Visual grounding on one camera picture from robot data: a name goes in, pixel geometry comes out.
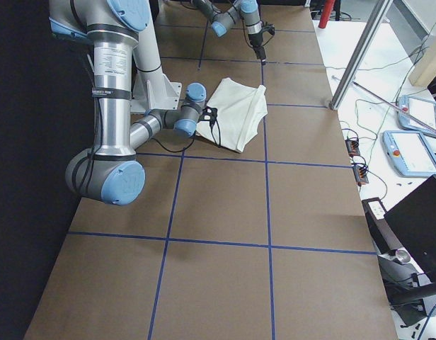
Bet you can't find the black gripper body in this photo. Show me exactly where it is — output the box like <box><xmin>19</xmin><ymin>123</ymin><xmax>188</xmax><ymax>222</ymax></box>
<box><xmin>248</xmin><ymin>32</ymin><xmax>266</xmax><ymax>59</ymax></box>

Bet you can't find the cream long-sleeve cat shirt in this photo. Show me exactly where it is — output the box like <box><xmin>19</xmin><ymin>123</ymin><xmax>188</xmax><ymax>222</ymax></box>
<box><xmin>197</xmin><ymin>77</ymin><xmax>268</xmax><ymax>153</ymax></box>

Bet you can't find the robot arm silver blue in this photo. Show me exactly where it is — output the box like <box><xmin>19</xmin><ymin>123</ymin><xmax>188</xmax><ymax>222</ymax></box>
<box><xmin>49</xmin><ymin>1</ymin><xmax>207</xmax><ymax>205</ymax></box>
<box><xmin>191</xmin><ymin>0</ymin><xmax>275</xmax><ymax>65</ymax></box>

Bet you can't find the red cylinder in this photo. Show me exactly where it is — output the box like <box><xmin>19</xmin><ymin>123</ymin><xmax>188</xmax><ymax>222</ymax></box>
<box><xmin>318</xmin><ymin>0</ymin><xmax>335</xmax><ymax>29</ymax></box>

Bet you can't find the near blue teach pendant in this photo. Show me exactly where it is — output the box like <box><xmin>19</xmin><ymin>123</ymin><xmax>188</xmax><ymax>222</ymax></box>
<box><xmin>382</xmin><ymin>130</ymin><xmax>436</xmax><ymax>178</ymax></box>

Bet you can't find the blue teach pendant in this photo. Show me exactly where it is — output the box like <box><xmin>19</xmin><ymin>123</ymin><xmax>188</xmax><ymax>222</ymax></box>
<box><xmin>396</xmin><ymin>95</ymin><xmax>436</xmax><ymax>136</ymax></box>
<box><xmin>382</xmin><ymin>130</ymin><xmax>436</xmax><ymax>178</ymax></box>

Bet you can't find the far blue teach pendant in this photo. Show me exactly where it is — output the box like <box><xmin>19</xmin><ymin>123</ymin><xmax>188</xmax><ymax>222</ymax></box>
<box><xmin>396</xmin><ymin>95</ymin><xmax>436</xmax><ymax>136</ymax></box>

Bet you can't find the metal reacher grabber stick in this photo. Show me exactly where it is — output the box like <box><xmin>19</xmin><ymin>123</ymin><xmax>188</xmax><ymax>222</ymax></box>
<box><xmin>352</xmin><ymin>81</ymin><xmax>436</xmax><ymax>154</ymax></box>

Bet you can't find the black box white label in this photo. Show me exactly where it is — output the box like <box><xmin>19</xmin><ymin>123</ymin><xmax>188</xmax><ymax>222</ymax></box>
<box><xmin>362</xmin><ymin>198</ymin><xmax>406</xmax><ymax>254</ymax></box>

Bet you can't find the black monitor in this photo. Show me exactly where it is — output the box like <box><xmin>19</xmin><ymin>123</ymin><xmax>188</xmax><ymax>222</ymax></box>
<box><xmin>384</xmin><ymin>175</ymin><xmax>436</xmax><ymax>282</ymax></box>

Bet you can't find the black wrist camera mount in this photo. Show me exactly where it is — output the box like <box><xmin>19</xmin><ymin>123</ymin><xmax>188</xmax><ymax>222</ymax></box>
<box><xmin>262</xmin><ymin>21</ymin><xmax>275</xmax><ymax>36</ymax></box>
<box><xmin>199</xmin><ymin>106</ymin><xmax>218</xmax><ymax>127</ymax></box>

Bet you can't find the grey aluminium frame post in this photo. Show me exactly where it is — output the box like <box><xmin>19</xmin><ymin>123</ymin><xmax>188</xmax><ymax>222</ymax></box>
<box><xmin>329</xmin><ymin>0</ymin><xmax>393</xmax><ymax>111</ymax></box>

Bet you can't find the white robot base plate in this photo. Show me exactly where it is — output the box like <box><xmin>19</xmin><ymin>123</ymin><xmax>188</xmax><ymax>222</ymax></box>
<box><xmin>130</xmin><ymin>69</ymin><xmax>182</xmax><ymax>114</ymax></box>

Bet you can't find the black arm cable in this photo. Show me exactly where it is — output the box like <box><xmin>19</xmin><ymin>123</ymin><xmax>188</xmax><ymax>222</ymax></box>
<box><xmin>152</xmin><ymin>116</ymin><xmax>222</xmax><ymax>154</ymax></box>

